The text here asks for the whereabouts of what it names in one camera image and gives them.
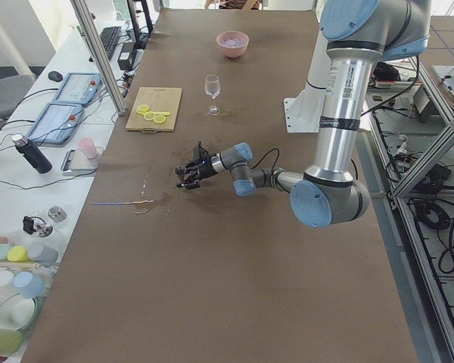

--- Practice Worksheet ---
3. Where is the pink bowl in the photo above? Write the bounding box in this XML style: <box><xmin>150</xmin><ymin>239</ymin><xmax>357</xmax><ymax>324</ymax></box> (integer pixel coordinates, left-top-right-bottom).
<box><xmin>216</xmin><ymin>31</ymin><xmax>250</xmax><ymax>58</ymax></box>

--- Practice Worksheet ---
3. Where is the black keyboard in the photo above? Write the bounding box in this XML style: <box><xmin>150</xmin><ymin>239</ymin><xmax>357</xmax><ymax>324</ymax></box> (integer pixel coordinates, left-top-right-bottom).
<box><xmin>99</xmin><ymin>26</ymin><xmax>122</xmax><ymax>60</ymax></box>

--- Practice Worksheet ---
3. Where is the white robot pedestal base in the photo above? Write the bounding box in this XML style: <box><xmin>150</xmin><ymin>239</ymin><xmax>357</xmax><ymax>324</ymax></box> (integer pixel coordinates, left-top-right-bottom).
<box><xmin>284</xmin><ymin>97</ymin><xmax>322</xmax><ymax>133</ymax></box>

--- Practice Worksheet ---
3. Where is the black computer mouse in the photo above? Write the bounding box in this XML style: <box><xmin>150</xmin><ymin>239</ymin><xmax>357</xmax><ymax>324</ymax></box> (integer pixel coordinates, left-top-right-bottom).
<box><xmin>48</xmin><ymin>71</ymin><xmax>63</xmax><ymax>82</ymax></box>

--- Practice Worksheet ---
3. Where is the pink cup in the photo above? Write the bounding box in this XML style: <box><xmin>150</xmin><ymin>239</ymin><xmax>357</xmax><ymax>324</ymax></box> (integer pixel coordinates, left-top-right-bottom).
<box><xmin>78</xmin><ymin>138</ymin><xmax>98</xmax><ymax>159</ymax></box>

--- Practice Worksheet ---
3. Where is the black water bottle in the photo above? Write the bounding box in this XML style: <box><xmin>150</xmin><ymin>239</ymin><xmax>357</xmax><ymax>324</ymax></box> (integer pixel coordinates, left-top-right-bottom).
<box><xmin>11</xmin><ymin>133</ymin><xmax>52</xmax><ymax>174</ymax></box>

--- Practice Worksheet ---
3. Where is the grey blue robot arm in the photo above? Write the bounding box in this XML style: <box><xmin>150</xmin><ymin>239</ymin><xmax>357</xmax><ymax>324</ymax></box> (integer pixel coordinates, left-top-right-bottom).
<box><xmin>175</xmin><ymin>1</ymin><xmax>431</xmax><ymax>228</ymax></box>

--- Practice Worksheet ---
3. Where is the blue teach pendant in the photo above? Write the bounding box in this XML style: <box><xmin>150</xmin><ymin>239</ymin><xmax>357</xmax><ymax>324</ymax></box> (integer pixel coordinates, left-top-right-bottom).
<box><xmin>53</xmin><ymin>72</ymin><xmax>101</xmax><ymax>106</ymax></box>
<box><xmin>26</xmin><ymin>102</ymin><xmax>84</xmax><ymax>146</ymax></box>

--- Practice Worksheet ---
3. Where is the lemon slice middle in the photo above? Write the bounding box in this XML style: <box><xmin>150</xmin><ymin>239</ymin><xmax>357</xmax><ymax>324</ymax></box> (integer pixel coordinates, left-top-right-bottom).
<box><xmin>143</xmin><ymin>111</ymin><xmax>155</xmax><ymax>121</ymax></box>

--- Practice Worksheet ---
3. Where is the blue teach pendant near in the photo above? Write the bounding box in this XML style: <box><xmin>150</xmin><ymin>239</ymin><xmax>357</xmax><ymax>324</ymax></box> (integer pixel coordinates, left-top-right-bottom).
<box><xmin>26</xmin><ymin>102</ymin><xmax>84</xmax><ymax>146</ymax></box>

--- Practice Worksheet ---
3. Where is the blue teach pendant far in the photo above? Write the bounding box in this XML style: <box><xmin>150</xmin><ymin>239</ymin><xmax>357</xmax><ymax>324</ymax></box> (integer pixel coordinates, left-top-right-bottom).
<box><xmin>53</xmin><ymin>72</ymin><xmax>101</xmax><ymax>106</ymax></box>

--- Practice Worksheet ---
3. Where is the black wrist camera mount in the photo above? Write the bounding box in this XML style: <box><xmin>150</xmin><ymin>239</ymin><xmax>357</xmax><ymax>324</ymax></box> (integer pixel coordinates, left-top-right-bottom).
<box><xmin>193</xmin><ymin>141</ymin><xmax>209</xmax><ymax>164</ymax></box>

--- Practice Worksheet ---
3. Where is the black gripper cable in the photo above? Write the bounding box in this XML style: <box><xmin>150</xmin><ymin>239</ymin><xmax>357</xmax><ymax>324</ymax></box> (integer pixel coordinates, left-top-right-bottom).
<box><xmin>249</xmin><ymin>147</ymin><xmax>281</xmax><ymax>182</ymax></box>

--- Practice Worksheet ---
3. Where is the aluminium frame post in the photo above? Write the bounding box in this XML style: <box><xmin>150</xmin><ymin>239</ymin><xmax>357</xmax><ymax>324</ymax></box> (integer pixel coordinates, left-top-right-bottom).
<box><xmin>70</xmin><ymin>0</ymin><xmax>126</xmax><ymax>116</ymax></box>

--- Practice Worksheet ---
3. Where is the steel double jigger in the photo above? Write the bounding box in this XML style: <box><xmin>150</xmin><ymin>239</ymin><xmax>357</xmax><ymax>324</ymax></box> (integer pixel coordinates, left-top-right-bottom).
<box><xmin>174</xmin><ymin>166</ymin><xmax>190</xmax><ymax>182</ymax></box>

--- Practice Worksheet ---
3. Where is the lemon slice near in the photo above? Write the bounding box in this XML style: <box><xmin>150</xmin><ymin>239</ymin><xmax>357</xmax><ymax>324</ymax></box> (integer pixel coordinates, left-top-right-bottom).
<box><xmin>135</xmin><ymin>104</ymin><xmax>150</xmax><ymax>115</ymax></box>

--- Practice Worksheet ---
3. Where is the clear wine glass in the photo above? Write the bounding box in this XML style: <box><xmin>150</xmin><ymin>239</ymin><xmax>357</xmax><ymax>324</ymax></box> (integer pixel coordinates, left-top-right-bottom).
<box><xmin>204</xmin><ymin>74</ymin><xmax>221</xmax><ymax>115</ymax></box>

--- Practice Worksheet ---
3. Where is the bamboo cutting board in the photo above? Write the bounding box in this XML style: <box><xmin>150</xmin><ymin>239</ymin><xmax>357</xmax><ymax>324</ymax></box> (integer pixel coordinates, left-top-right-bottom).
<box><xmin>125</xmin><ymin>87</ymin><xmax>182</xmax><ymax>133</ymax></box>

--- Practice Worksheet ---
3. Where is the white green rimmed plate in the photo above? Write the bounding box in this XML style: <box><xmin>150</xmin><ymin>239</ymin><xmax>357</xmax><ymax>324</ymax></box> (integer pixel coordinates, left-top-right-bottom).
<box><xmin>0</xmin><ymin>294</ymin><xmax>37</xmax><ymax>331</ymax></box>

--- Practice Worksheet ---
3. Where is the lemon slice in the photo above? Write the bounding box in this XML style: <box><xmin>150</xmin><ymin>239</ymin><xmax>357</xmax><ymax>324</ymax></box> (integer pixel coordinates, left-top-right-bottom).
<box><xmin>143</xmin><ymin>111</ymin><xmax>155</xmax><ymax>121</ymax></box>
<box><xmin>153</xmin><ymin>115</ymin><xmax>166</xmax><ymax>124</ymax></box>
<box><xmin>135</xmin><ymin>104</ymin><xmax>150</xmax><ymax>115</ymax></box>

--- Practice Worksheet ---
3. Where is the lemon slice far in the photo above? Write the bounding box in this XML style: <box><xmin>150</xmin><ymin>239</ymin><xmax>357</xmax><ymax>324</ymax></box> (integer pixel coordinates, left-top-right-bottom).
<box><xmin>153</xmin><ymin>115</ymin><xmax>166</xmax><ymax>124</ymax></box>

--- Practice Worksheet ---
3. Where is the clear ice cubes pile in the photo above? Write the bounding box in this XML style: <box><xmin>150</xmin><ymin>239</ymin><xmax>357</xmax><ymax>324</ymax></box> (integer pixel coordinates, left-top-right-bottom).
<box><xmin>220</xmin><ymin>37</ymin><xmax>246</xmax><ymax>48</ymax></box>

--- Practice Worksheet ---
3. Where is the white kitchen scale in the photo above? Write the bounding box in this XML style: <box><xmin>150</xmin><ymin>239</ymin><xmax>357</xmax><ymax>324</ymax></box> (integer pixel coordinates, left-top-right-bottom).
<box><xmin>60</xmin><ymin>147</ymin><xmax>104</xmax><ymax>176</ymax></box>

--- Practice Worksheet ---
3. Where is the yellow plastic knife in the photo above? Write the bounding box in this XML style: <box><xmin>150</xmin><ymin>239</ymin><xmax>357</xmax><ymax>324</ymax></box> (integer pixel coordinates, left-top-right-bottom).
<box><xmin>151</xmin><ymin>111</ymin><xmax>170</xmax><ymax>116</ymax></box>

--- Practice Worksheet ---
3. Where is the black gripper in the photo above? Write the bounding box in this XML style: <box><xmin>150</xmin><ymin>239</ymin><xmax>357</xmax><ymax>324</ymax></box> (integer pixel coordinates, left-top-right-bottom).
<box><xmin>175</xmin><ymin>159</ymin><xmax>214</xmax><ymax>189</ymax></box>

